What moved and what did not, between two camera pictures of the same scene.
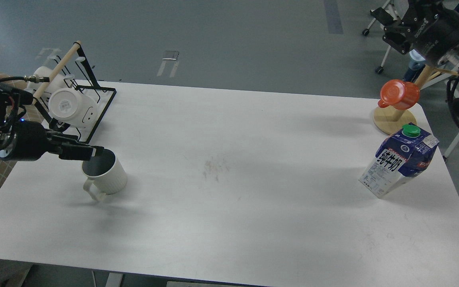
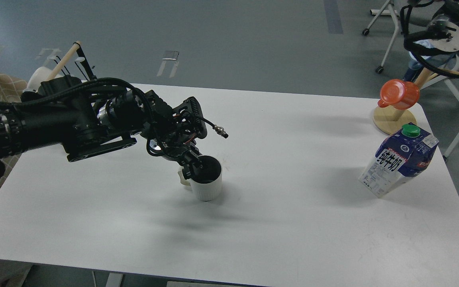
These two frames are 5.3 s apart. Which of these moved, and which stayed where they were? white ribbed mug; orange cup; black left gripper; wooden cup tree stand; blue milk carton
Moved: white ribbed mug; black left gripper
Stayed: wooden cup tree stand; blue milk carton; orange cup
